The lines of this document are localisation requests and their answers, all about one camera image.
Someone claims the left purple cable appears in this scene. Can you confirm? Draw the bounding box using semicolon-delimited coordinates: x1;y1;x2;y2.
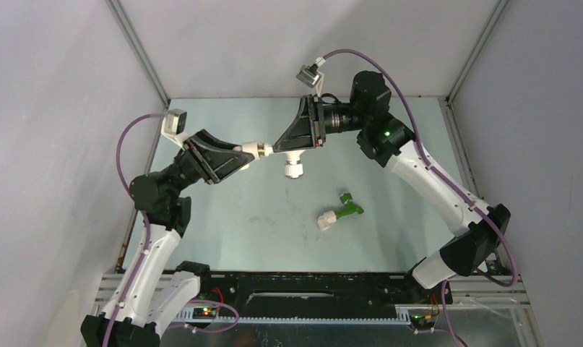
102;113;241;347

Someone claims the purple cable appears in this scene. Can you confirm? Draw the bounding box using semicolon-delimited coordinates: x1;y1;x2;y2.
102;113;241;347
321;48;519;347

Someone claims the white plastic faucet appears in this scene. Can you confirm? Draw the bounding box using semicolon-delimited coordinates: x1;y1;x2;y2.
281;150;305;179

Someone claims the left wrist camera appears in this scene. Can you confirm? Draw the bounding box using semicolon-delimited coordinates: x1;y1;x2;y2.
160;108;189;148

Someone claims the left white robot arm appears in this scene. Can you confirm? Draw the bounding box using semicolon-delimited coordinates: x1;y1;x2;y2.
80;130;269;346

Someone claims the green plastic faucet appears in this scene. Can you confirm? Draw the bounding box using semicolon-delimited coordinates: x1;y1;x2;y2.
334;192;365;220

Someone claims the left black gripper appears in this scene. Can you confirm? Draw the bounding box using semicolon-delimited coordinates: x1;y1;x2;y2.
163;129;258;196

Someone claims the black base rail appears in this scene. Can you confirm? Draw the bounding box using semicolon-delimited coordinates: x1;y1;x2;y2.
175;261;453;318

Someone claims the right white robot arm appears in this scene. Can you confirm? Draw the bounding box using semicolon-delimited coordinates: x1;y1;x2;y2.
272;71;511;302

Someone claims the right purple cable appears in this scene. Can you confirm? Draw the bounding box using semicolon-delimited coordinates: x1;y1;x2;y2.
321;48;519;347

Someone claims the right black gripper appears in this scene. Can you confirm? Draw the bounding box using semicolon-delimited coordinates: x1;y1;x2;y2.
272;95;368;154

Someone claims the grey cable duct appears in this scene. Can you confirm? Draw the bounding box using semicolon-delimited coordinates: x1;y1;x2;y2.
172;307;411;325

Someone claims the white elbow fitting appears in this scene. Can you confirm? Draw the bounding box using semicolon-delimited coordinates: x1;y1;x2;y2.
317;210;337;231
233;142;265;160

